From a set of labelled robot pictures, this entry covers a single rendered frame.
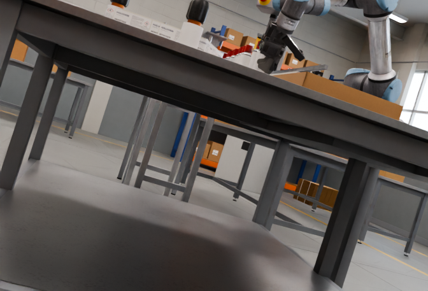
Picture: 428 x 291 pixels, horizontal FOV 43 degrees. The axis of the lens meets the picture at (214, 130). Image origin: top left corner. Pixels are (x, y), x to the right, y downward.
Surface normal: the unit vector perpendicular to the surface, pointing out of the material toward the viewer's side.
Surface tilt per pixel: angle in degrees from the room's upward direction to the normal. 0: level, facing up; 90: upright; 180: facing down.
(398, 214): 90
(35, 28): 90
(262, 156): 90
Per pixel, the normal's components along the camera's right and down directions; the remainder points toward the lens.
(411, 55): -0.89, -0.29
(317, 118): 0.21, 0.07
